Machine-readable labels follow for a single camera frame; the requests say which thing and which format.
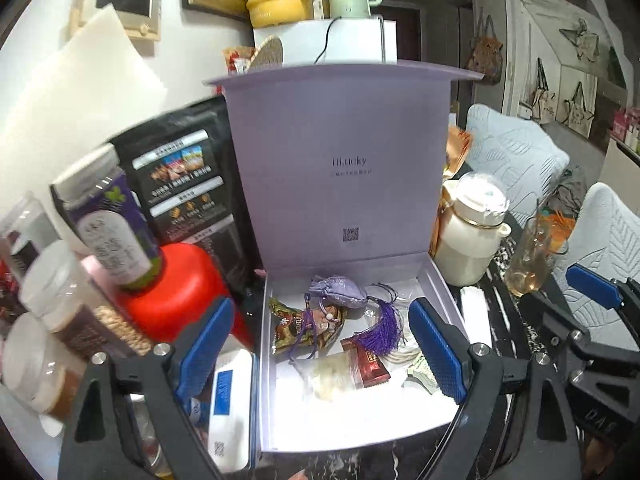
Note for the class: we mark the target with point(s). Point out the white tissue pack blue label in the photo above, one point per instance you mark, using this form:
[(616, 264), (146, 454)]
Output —
[(227, 395)]

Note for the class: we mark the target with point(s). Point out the wall intercom panel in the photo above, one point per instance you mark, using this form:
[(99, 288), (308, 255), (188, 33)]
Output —
[(125, 2)]

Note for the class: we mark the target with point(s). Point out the brown jar white lid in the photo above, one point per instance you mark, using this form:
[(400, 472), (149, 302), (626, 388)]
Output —
[(35, 370)]

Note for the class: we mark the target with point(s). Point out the white foam board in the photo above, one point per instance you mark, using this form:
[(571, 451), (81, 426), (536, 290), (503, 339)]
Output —
[(85, 85)]

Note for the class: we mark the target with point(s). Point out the cream jug with lid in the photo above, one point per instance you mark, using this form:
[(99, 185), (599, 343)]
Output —
[(472, 240)]

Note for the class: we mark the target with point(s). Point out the glass cup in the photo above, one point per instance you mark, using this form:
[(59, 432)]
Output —
[(532, 255)]

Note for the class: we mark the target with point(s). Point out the red snack package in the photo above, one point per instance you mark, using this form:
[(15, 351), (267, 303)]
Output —
[(235, 60)]

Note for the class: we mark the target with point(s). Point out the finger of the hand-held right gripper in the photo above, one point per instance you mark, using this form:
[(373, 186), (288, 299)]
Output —
[(595, 287), (560, 322)]

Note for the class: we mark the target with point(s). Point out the purple sachet with tassel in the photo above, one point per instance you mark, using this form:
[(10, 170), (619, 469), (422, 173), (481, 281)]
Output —
[(337, 292)]

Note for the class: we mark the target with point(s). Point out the clear jar red contents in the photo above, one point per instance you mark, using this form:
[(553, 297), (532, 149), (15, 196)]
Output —
[(7, 290)]

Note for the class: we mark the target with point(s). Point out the purple gift box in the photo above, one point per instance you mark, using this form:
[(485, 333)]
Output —
[(350, 135)]

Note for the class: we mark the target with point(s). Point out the clear plastic jar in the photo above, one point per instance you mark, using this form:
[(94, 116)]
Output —
[(27, 230)]

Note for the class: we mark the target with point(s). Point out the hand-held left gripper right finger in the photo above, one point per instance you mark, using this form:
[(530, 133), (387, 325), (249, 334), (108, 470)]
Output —
[(440, 355)]

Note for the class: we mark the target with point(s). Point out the white mini fridge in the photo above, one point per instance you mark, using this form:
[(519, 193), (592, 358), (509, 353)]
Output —
[(300, 42)]

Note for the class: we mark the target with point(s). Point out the clear bag of white pieces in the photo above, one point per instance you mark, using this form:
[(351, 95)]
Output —
[(327, 372)]

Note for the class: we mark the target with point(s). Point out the brown door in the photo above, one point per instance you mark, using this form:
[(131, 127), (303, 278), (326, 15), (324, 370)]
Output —
[(402, 25)]

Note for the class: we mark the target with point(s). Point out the red candy packet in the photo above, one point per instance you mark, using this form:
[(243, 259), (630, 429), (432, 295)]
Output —
[(370, 365)]

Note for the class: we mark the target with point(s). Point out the brown tote bag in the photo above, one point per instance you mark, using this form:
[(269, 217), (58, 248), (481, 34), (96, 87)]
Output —
[(485, 55)]

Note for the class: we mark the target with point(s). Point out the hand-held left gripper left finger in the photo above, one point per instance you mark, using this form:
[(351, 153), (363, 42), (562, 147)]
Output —
[(205, 347)]

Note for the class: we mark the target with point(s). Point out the chair with white quilted cover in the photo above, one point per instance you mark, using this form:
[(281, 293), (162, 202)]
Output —
[(510, 155), (605, 240)]

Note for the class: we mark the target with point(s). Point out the jar of grains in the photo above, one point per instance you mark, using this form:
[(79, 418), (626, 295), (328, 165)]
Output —
[(70, 300)]

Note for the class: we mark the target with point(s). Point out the white packet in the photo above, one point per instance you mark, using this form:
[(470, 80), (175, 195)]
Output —
[(475, 310)]

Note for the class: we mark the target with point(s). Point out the round woven fan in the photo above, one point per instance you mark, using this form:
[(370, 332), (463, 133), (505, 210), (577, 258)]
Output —
[(265, 52)]

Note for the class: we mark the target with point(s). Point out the black pouch bag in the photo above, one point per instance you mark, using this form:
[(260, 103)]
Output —
[(180, 180)]

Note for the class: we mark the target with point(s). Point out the shelf of bottles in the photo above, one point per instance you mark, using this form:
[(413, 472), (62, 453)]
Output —
[(629, 127)]

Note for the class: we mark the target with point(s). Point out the purple label jar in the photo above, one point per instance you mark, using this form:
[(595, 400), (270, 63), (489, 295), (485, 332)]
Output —
[(107, 220)]

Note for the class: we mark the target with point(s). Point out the butterfly wall art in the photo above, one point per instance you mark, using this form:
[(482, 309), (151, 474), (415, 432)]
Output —
[(580, 35)]

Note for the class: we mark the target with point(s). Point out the pale green packet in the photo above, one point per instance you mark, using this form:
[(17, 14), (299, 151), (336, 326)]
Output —
[(422, 372)]

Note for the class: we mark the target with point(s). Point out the canvas tote bag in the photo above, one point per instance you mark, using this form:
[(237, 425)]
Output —
[(580, 107), (542, 97)]

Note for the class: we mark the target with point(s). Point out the red canister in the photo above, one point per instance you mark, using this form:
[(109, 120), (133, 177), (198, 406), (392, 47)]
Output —
[(180, 295)]

